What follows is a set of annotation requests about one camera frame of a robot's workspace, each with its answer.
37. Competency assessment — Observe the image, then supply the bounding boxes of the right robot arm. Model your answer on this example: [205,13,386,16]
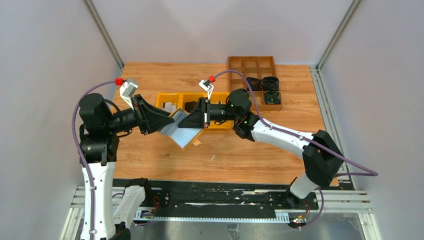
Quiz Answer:
[178,88,343,208]

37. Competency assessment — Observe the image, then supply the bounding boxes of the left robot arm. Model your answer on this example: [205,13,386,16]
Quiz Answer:
[74,93,174,240]

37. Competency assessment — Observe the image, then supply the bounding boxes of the yellow leather card holder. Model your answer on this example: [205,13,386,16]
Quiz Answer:
[159,108,204,150]

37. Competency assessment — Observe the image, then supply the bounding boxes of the black coiled belt right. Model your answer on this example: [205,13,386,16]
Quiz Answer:
[260,76,280,92]

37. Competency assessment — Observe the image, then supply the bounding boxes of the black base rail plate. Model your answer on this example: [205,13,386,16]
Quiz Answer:
[112,179,321,220]

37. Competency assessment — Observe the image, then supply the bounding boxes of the yellow bin middle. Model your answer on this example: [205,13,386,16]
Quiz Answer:
[179,92,206,110]

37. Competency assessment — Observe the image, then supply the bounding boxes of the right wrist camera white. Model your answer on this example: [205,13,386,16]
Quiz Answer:
[198,79,214,100]

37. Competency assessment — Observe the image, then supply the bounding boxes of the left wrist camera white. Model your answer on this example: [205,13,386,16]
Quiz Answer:
[119,78,139,110]

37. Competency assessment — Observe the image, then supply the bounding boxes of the black green coiled belt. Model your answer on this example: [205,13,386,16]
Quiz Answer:
[263,90,281,105]

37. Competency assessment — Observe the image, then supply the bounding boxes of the yellow bin left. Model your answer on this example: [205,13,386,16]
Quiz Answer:
[155,92,182,110]

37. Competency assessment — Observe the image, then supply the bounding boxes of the silver cards in bin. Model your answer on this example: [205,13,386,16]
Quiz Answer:
[161,101,177,114]

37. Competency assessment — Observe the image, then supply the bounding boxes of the yellow bin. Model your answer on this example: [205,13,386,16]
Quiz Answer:
[179,92,206,110]
[155,92,182,110]
[207,92,233,130]

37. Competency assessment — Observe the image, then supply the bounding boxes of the brown wooden compartment tray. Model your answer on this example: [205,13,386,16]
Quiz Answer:
[226,56,283,111]

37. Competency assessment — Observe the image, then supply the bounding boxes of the black coiled belt left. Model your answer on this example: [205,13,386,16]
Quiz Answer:
[246,77,262,91]

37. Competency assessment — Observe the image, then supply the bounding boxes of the black cards in bin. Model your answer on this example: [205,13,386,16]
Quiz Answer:
[183,101,198,113]

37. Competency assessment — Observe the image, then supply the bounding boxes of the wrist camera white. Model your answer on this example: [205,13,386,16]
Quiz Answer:
[119,78,139,110]
[198,79,214,100]

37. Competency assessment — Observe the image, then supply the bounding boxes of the yellow bin right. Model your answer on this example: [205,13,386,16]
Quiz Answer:
[207,92,233,130]

